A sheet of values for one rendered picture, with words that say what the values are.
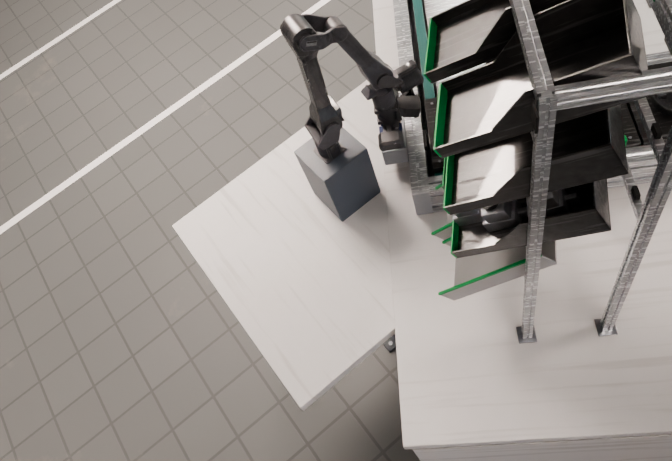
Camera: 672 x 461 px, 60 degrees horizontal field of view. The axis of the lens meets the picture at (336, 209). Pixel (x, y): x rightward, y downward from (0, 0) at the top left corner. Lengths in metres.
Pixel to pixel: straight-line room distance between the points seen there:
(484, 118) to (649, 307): 0.76
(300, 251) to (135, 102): 2.26
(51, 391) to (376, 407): 1.44
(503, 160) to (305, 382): 0.74
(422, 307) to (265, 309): 0.41
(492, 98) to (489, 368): 0.71
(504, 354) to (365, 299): 0.36
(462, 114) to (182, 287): 2.07
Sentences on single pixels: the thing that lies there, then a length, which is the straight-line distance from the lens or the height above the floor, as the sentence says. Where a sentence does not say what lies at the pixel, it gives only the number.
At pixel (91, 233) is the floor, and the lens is 3.22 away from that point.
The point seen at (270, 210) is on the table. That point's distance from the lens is 1.70.
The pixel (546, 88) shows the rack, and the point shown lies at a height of 1.66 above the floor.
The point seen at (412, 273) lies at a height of 0.86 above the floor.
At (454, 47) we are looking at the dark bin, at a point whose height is 1.53.
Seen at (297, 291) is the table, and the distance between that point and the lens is 1.55.
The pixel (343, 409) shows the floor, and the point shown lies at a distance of 2.32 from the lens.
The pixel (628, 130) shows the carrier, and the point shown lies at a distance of 1.60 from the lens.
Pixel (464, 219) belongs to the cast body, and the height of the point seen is 1.22.
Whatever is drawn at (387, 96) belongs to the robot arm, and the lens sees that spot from 1.44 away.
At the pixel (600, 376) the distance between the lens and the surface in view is 1.41.
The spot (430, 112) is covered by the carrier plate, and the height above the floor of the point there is 0.97.
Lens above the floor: 2.20
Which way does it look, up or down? 55 degrees down
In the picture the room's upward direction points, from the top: 24 degrees counter-clockwise
